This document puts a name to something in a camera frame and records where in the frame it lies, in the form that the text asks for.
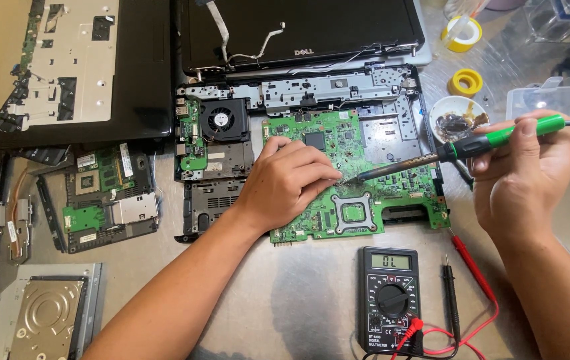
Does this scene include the red multimeter probe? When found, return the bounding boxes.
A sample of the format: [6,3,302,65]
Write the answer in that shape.
[390,227,500,360]

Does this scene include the person's right hand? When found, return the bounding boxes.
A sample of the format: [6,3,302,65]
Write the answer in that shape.
[467,110,570,246]

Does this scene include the black laptop screen lid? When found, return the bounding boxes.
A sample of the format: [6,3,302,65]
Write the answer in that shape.
[175,0,433,83]

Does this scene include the copper heat pipe heatsink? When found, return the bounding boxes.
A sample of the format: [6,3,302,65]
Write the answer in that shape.
[0,167,34,265]

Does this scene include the yellow tape roll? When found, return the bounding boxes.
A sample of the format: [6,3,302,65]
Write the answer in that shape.
[447,68,484,98]
[441,15,483,53]

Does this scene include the small green port board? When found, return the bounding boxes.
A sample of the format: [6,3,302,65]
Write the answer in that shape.
[179,97,209,172]

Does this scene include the clear plastic container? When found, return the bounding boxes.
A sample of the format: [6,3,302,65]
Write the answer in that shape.
[524,0,570,43]

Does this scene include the clear plastic box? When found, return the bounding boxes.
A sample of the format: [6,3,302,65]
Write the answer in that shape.
[506,76,570,177]

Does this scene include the black digital multimeter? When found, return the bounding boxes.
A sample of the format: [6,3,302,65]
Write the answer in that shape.
[357,246,423,357]

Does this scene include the person's left hand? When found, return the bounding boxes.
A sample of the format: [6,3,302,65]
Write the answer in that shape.
[237,136,344,233]

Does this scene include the white dish of brown flux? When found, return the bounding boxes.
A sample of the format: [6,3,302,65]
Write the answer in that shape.
[429,95,490,144]

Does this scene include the black laptop base chassis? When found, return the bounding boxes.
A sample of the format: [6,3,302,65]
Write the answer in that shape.
[174,62,448,246]

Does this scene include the dismantled laptop board assembly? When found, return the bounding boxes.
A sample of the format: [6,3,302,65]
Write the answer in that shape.
[36,142,161,255]

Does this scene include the black laptop cooling fan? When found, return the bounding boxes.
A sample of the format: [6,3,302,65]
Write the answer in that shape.
[200,98,251,143]

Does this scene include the black silver laptop palmrest cover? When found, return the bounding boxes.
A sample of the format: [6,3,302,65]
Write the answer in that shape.
[0,0,174,151]

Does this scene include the large green laptop motherboard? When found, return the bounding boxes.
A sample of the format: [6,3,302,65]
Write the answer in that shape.
[262,110,451,246]

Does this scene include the silver hard drive in caddy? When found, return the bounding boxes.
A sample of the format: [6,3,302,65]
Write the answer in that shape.
[0,262,107,360]

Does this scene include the green black soldering iron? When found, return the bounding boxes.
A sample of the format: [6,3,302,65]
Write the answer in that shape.
[357,114,570,183]

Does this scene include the white ribbon cable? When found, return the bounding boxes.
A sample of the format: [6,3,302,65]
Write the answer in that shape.
[206,0,232,63]

